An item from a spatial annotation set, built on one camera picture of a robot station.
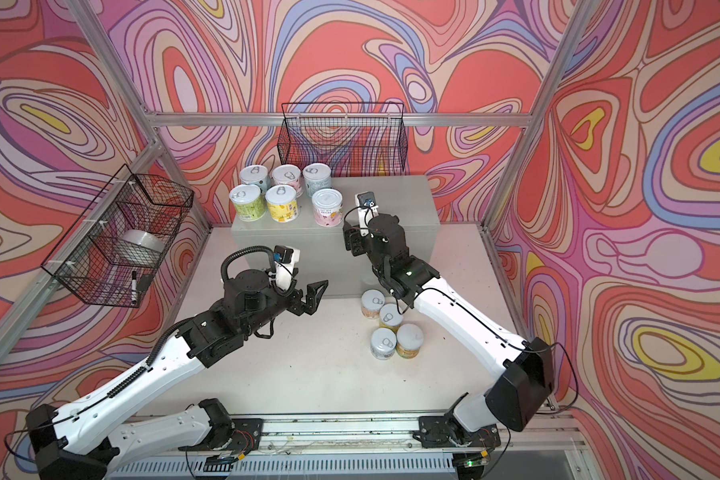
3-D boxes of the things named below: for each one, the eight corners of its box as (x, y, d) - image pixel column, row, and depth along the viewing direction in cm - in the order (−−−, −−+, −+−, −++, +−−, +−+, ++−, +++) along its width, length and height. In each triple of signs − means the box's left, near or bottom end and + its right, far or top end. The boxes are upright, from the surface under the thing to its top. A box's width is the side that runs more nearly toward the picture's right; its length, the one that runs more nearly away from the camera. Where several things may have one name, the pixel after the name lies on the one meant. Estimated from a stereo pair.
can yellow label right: (379, 333, 92) (380, 326, 88) (379, 311, 97) (379, 303, 93) (401, 333, 92) (403, 326, 88) (399, 311, 97) (401, 303, 93)
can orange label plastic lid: (396, 358, 87) (398, 348, 81) (394, 334, 92) (396, 323, 86) (420, 358, 87) (425, 348, 81) (417, 334, 92) (421, 323, 86)
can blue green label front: (370, 360, 87) (371, 353, 83) (370, 335, 92) (370, 327, 87) (395, 360, 87) (397, 353, 83) (393, 335, 92) (395, 327, 87)
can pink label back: (361, 318, 95) (361, 310, 91) (361, 298, 100) (361, 289, 96) (385, 318, 95) (386, 310, 91) (384, 298, 100) (384, 289, 96)
